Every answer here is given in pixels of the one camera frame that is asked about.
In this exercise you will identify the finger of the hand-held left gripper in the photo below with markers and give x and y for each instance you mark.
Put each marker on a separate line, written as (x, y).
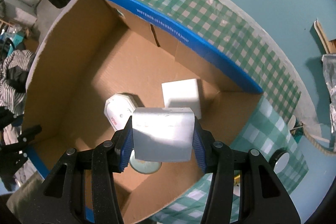
(14, 159)
(26, 134)

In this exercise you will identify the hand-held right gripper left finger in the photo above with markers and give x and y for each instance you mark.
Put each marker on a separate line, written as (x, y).
(127, 145)

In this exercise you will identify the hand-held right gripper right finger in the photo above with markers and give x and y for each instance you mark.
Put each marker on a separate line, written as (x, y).
(198, 148)

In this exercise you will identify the teal round jar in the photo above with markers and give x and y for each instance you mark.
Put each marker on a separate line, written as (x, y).
(145, 167)

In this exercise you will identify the white octagonal case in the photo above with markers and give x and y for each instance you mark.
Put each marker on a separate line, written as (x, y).
(116, 111)

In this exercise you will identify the white square block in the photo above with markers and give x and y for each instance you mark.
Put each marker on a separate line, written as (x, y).
(162, 134)

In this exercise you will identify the pink gold tube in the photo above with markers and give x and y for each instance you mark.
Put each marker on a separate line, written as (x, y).
(236, 178)

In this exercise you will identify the white rectangular box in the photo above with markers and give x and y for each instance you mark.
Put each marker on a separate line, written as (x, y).
(181, 94)

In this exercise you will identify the dark round jar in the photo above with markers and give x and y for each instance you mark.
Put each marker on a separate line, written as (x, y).
(281, 162)

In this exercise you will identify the blue-edged cardboard box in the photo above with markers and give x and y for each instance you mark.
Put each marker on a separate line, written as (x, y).
(92, 69)

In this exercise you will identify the striped cloth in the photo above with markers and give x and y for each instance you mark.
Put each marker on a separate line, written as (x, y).
(13, 74)

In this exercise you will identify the teal white checkered cloth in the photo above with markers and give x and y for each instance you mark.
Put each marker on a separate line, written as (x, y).
(265, 129)

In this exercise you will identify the white round container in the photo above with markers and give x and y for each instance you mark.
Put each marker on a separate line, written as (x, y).
(292, 122)

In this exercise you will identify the beige woven trim band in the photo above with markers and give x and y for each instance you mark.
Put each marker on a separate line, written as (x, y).
(319, 146)

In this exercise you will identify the green beige checkered cloth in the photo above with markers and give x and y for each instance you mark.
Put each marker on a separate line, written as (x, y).
(223, 29)

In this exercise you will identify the silver foil curtain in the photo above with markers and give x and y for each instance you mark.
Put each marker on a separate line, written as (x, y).
(330, 87)

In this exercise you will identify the wooden strip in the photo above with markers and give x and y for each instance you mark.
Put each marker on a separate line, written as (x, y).
(324, 37)

